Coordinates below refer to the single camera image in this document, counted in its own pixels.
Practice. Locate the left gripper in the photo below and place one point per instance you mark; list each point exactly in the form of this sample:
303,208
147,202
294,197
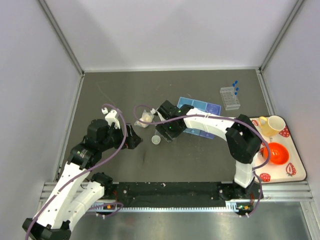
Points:
132,140

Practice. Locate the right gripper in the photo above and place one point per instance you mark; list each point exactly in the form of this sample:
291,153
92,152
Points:
162,128

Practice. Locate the clear bag of corks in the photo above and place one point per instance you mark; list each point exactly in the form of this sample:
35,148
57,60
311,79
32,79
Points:
144,120

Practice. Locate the light blue drawer box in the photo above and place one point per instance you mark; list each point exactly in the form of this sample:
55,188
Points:
184,101

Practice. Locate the clear test tube rack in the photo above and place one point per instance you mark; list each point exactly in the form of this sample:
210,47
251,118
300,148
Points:
230,102

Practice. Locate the purple drawer box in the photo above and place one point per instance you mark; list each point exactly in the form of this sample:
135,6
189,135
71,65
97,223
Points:
212,109

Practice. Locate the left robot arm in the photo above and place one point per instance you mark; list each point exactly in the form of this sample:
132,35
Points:
62,211

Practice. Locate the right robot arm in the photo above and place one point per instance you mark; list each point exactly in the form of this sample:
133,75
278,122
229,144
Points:
239,133

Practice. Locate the yellow cup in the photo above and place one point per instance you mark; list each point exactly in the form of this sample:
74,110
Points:
272,125

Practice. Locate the orange bowl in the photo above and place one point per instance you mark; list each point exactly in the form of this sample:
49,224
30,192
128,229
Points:
279,155

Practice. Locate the strawberry pattern tray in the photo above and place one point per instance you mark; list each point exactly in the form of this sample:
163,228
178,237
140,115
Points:
292,171

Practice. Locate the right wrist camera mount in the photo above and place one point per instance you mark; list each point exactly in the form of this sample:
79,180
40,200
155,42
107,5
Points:
156,114

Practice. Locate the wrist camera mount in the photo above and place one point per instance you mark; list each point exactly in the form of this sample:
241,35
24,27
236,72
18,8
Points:
156,114
111,117

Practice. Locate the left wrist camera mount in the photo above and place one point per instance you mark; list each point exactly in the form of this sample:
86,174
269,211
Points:
111,117

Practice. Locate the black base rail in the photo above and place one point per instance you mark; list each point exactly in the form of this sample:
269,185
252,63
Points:
179,194

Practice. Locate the grey slotted cable duct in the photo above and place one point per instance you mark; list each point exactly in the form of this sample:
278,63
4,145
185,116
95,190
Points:
227,206

